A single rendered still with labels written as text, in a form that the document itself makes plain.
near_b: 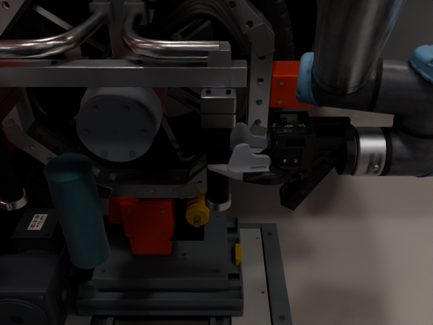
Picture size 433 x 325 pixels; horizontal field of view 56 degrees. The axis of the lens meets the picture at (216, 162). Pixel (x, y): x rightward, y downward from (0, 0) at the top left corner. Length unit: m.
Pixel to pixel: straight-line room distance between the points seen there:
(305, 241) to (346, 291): 0.26
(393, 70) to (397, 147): 0.11
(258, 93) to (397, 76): 0.30
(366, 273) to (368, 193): 0.47
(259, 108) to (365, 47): 0.42
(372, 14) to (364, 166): 0.30
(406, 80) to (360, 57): 0.16
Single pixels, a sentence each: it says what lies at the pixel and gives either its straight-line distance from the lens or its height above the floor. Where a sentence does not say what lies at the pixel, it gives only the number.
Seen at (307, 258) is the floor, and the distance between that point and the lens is 1.63.
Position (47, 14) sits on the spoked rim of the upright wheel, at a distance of 0.92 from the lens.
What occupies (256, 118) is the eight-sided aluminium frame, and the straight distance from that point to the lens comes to 0.84.
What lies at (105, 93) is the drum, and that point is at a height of 0.91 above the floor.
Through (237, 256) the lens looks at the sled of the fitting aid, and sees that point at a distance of 1.37.
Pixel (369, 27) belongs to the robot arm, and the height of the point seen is 1.09.
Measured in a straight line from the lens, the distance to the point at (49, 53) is 0.63.
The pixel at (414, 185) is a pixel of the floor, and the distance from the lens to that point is 2.12.
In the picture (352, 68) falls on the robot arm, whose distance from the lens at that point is 0.49.
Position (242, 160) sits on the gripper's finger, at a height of 0.86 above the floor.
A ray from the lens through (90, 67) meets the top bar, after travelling 0.60.
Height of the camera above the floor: 1.20
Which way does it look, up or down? 36 degrees down
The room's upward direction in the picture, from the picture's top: straight up
